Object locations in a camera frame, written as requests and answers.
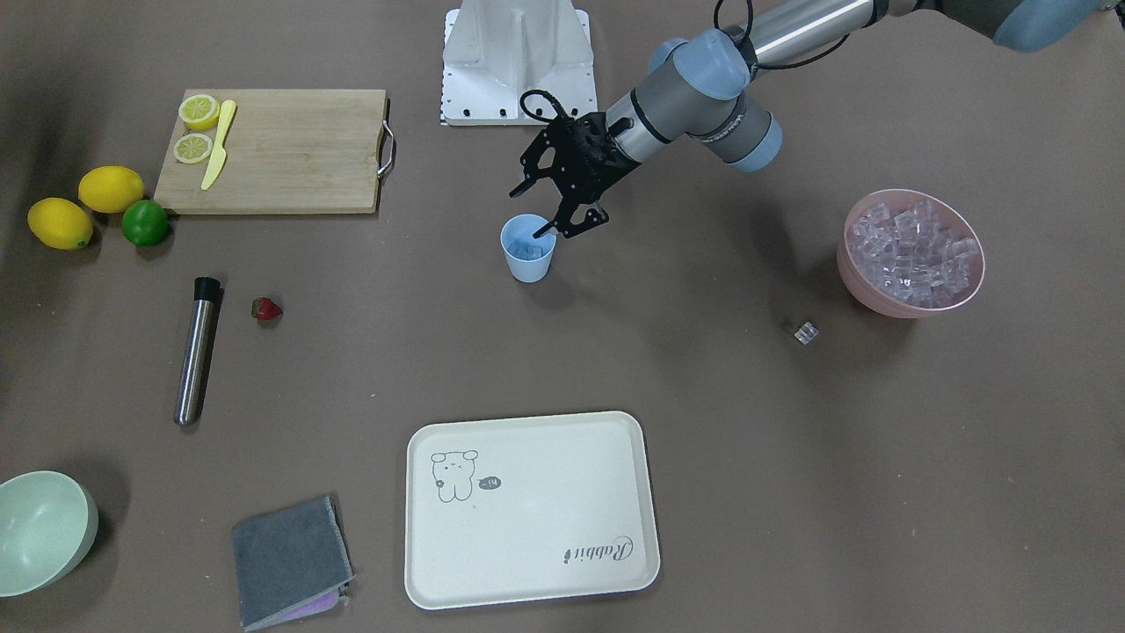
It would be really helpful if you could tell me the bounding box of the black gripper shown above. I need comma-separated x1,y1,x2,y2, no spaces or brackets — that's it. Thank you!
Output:
509,114,638,239

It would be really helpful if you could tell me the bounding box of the pink bowl of ice cubes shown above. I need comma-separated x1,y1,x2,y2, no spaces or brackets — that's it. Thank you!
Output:
836,189,987,319

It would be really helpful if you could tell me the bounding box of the yellow lemon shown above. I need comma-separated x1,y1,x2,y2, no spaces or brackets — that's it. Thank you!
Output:
25,197,95,250
79,165,145,214

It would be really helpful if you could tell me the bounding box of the red strawberry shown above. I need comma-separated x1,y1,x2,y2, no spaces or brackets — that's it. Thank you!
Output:
250,297,284,322

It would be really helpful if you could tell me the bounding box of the cream rabbit serving tray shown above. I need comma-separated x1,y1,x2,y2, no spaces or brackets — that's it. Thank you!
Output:
404,412,662,611

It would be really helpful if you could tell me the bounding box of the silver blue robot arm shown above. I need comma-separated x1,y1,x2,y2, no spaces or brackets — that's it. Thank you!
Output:
512,1,1103,239

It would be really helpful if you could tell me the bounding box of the light blue plastic cup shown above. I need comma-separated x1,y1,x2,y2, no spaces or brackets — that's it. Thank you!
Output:
500,214,557,283

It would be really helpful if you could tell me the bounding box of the lemon half slice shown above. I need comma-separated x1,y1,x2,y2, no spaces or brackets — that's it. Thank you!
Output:
178,93,221,132
171,133,214,164

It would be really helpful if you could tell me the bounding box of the steel muddler black tip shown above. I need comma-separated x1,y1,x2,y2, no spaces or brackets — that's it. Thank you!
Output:
174,275,222,427

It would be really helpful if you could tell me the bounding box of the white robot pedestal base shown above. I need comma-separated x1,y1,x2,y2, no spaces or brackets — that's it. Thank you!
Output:
439,1,599,126

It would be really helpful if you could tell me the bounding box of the fallen clear ice cube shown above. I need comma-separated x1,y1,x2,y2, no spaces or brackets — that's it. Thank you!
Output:
793,322,820,346

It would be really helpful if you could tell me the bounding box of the yellow plastic knife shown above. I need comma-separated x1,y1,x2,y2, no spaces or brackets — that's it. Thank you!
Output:
200,99,237,191

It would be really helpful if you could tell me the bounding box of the green lime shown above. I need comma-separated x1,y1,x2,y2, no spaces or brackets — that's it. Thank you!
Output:
122,200,171,247

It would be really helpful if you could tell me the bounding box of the grey folded cloth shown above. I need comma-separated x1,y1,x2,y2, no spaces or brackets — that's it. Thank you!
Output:
230,494,356,632

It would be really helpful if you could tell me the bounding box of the mint green bowl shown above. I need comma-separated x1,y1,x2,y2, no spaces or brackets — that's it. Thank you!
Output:
1,471,99,598

